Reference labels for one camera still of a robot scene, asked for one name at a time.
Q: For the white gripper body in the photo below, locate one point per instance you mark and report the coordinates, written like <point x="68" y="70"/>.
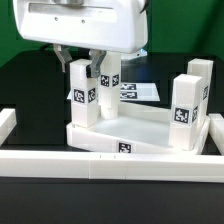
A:
<point x="110" y="25"/>

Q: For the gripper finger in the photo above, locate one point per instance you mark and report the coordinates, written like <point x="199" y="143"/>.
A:
<point x="63" y="54"/>
<point x="97" y="57"/>

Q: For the white desk top tray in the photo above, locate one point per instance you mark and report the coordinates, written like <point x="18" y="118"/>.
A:
<point x="140" y="129"/>

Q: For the white marker sheet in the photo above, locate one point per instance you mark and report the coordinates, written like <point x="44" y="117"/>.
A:
<point x="139" y="92"/>

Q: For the white left fence block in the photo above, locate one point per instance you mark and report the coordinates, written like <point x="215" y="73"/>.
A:
<point x="7" y="123"/>

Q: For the white fence block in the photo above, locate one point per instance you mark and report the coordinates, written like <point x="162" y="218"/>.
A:
<point x="7" y="123"/>
<point x="216" y="131"/>

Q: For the white front fence bar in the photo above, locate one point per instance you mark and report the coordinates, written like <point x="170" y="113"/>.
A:
<point x="86" y="165"/>

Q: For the white right fence block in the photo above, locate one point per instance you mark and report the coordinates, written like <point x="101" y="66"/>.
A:
<point x="216" y="131"/>

